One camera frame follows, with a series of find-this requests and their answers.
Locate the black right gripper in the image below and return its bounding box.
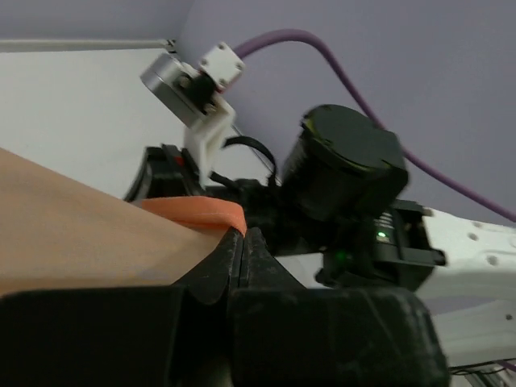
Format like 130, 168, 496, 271
124, 144, 332, 256

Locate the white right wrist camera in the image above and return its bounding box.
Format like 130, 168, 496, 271
140, 42, 245, 188

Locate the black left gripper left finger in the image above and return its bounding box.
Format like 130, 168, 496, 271
174, 228, 242, 305

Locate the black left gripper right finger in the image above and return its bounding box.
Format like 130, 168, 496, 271
239, 228, 305, 289

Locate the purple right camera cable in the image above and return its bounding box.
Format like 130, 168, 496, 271
232, 28, 516, 223

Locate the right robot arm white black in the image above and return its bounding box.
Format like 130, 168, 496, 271
126, 105, 515, 368

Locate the multicolour patchwork pillowcase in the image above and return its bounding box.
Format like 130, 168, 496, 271
1, 151, 247, 294

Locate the aluminium table edge rail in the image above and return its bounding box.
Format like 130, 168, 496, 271
1, 39, 175, 52

